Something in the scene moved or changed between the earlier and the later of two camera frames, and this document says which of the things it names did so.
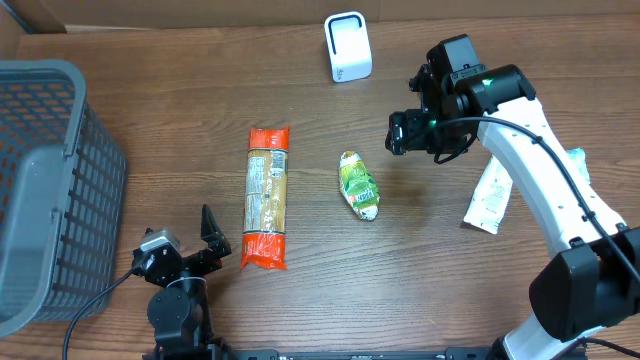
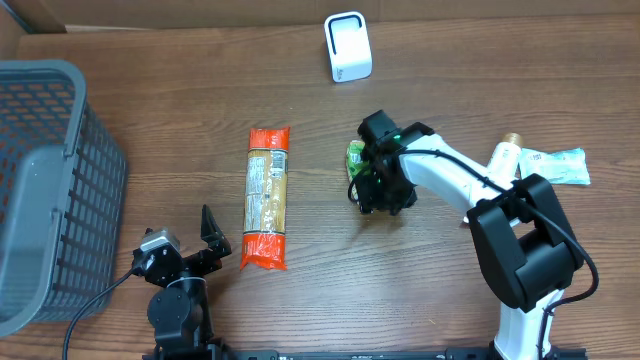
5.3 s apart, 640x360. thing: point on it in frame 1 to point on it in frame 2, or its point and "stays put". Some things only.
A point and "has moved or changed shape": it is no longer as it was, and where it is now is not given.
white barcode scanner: (349, 47) stays put
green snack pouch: (358, 185) has moved or changed shape
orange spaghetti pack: (266, 198) stays put
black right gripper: (409, 138) to (373, 200)
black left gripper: (195, 258) stays put
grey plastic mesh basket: (62, 197) stays put
